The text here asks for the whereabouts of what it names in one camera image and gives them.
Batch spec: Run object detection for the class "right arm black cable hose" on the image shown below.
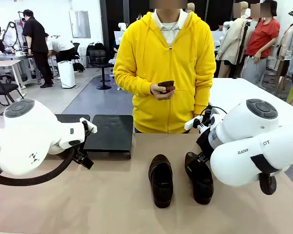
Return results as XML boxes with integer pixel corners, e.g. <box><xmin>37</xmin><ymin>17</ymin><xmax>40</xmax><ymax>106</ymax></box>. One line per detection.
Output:
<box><xmin>258</xmin><ymin>172</ymin><xmax>277</xmax><ymax>195</ymax></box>

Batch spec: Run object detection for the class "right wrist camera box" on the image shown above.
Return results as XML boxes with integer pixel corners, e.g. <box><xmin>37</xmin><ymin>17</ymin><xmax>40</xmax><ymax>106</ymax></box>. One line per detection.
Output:
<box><xmin>184</xmin><ymin>115</ymin><xmax>204</xmax><ymax>131</ymax></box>

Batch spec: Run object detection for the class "person in yellow hoodie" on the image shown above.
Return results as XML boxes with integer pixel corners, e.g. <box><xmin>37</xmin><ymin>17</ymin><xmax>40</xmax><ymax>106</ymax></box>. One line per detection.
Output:
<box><xmin>113</xmin><ymin>8</ymin><xmax>217</xmax><ymax>134</ymax></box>

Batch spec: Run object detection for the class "man in black clothes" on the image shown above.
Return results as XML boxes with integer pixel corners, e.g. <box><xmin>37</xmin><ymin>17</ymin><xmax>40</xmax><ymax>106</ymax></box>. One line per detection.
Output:
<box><xmin>22</xmin><ymin>9</ymin><xmax>54</xmax><ymax>89</ymax></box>

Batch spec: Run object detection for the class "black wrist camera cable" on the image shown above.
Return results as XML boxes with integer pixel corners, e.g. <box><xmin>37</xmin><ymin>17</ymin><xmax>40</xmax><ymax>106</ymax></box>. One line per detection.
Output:
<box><xmin>199</xmin><ymin>106</ymin><xmax>228</xmax><ymax>122</ymax></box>

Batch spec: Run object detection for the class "black bar stool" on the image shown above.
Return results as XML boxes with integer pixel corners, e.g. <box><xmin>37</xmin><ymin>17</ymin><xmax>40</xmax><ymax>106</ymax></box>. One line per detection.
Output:
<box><xmin>88</xmin><ymin>49</ymin><xmax>115</xmax><ymax>90</ymax></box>

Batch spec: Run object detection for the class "black backpack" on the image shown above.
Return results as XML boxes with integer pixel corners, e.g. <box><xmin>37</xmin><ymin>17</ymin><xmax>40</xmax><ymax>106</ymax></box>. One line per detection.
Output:
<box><xmin>86</xmin><ymin>41</ymin><xmax>105</xmax><ymax>52</ymax></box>

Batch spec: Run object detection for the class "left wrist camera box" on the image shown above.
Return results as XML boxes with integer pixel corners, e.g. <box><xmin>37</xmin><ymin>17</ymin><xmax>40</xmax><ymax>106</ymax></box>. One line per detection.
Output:
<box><xmin>79</xmin><ymin>117</ymin><xmax>98</xmax><ymax>134</ymax></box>

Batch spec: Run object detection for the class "person's left forearm yellow sleeve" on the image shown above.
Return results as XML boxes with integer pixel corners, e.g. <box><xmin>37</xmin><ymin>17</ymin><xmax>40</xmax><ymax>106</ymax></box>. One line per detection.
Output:
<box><xmin>194</xmin><ymin>70</ymin><xmax>217</xmax><ymax>117</ymax></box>

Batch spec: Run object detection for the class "black mesh office chair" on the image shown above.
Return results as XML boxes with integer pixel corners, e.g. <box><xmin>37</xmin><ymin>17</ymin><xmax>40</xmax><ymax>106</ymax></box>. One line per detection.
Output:
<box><xmin>72</xmin><ymin>42</ymin><xmax>86</xmax><ymax>73</ymax></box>

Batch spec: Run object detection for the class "person in white shirt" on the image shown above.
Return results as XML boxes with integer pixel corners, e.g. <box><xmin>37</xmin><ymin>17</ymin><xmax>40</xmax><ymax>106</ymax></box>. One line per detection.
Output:
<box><xmin>45</xmin><ymin>33</ymin><xmax>75</xmax><ymax>63</ymax></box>

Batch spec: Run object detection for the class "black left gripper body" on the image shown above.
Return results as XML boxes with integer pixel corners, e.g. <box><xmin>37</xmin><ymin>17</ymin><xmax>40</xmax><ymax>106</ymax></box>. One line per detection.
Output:
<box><xmin>73</xmin><ymin>120</ymin><xmax>93</xmax><ymax>157</ymax></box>

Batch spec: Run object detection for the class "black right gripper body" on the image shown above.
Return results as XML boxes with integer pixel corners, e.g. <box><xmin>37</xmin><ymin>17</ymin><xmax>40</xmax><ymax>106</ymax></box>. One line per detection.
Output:
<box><xmin>196</xmin><ymin>128</ymin><xmax>213</xmax><ymax>156</ymax></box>

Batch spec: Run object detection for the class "white desk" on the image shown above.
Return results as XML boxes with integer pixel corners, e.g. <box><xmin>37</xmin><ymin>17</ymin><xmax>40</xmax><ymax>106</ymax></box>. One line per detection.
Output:
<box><xmin>0</xmin><ymin>59</ymin><xmax>27</xmax><ymax>96</ymax></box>

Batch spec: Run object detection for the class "grey wall cabinet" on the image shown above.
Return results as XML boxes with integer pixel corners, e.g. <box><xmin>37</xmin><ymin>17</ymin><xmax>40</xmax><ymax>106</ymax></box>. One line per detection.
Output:
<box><xmin>68</xmin><ymin>10</ymin><xmax>91</xmax><ymax>39</ymax></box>

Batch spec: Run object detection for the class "person's right forearm yellow sleeve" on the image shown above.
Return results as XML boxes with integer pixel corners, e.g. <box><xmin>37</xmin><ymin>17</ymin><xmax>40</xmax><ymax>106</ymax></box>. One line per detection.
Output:
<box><xmin>113</xmin><ymin>64</ymin><xmax>154</xmax><ymax>98</ymax></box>

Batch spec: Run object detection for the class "mannequin in beige jacket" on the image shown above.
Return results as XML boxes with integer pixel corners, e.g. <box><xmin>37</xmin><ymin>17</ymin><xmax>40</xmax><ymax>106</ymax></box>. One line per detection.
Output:
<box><xmin>215</xmin><ymin>1</ymin><xmax>251</xmax><ymax>78</ymax></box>

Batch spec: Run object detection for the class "white table with legs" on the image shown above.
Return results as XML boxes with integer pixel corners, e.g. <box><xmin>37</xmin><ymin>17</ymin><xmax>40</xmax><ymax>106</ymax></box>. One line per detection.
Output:
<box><xmin>207</xmin><ymin>78</ymin><xmax>293</xmax><ymax>127</ymax></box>

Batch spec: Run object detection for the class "white air purifier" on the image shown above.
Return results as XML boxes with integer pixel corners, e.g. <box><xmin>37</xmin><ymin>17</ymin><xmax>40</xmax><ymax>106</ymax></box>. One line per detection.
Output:
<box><xmin>57</xmin><ymin>60</ymin><xmax>76</xmax><ymax>89</ymax></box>

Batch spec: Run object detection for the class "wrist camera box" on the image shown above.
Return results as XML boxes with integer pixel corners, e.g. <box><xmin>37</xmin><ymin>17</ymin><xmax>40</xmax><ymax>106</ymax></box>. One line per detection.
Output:
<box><xmin>184</xmin><ymin>115</ymin><xmax>204</xmax><ymax>131</ymax></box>
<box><xmin>79</xmin><ymin>117</ymin><xmax>98</xmax><ymax>134</ymax></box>

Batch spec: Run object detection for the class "person's right hand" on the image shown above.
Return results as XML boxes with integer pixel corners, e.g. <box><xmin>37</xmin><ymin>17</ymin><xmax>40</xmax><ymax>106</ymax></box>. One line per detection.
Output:
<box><xmin>150</xmin><ymin>82</ymin><xmax>173</xmax><ymax>100</ymax></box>

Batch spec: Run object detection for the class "white robot with black joints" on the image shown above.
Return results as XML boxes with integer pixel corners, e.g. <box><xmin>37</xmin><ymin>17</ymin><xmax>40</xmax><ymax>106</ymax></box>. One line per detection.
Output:
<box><xmin>0</xmin><ymin>21</ymin><xmax>18</xmax><ymax>53</ymax></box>

